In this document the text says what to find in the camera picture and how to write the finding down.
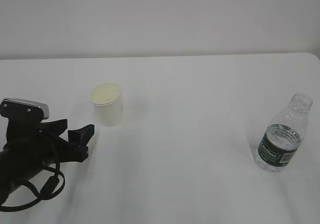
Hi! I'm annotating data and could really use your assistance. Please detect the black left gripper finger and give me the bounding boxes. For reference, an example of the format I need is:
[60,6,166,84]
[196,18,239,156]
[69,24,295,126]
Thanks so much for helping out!
[37,119,68,136]
[67,124,95,148]

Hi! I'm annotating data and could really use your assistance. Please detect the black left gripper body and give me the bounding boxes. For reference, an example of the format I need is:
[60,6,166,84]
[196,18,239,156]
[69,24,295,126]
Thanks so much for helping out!
[4,119,88,167]

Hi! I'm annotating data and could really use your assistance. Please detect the white paper cup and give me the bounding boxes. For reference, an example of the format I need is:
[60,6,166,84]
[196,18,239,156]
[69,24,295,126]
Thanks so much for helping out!
[89,82,123,127]

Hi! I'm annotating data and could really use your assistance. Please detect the clear water bottle green label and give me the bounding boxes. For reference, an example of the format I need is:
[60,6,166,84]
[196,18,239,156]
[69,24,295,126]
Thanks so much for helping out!
[255,93,313,173]

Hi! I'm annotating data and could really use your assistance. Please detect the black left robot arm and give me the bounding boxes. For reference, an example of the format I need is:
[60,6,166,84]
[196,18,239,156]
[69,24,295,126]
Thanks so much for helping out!
[0,119,95,204]

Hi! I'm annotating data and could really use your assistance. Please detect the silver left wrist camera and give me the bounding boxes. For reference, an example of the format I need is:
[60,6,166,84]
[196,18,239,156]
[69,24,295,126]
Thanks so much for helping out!
[0,98,50,122]

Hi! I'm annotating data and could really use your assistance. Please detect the black left camera cable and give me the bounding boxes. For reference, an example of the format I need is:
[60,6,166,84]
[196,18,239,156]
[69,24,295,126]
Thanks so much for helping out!
[0,133,66,206]

